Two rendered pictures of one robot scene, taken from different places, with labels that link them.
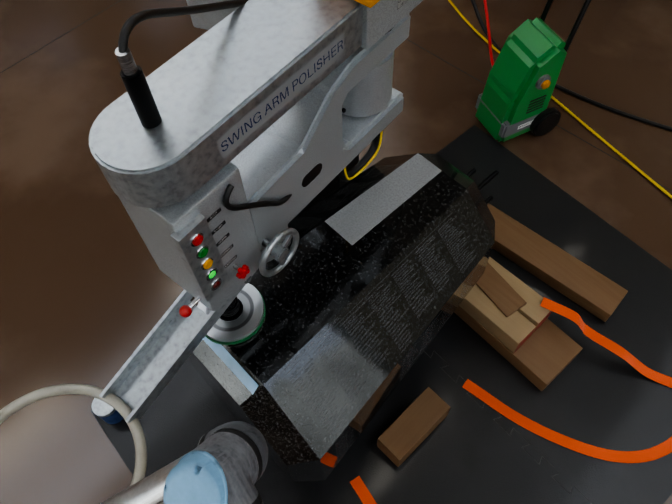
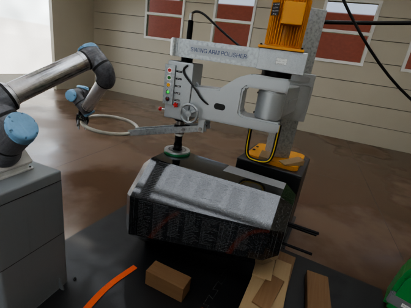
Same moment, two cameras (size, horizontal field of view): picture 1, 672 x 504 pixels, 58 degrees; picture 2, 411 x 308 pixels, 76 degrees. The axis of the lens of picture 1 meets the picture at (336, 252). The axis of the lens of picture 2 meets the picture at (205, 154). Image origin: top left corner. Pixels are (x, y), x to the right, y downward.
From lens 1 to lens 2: 1.89 m
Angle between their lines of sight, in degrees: 59
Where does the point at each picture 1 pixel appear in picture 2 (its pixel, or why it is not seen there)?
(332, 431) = (142, 194)
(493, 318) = (246, 294)
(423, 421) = (170, 277)
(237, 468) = (96, 52)
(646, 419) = not seen: outside the picture
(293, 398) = (150, 171)
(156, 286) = not seen: hidden behind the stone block
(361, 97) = (258, 105)
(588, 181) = not seen: outside the picture
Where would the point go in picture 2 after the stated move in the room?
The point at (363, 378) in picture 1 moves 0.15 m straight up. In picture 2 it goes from (168, 195) to (170, 176)
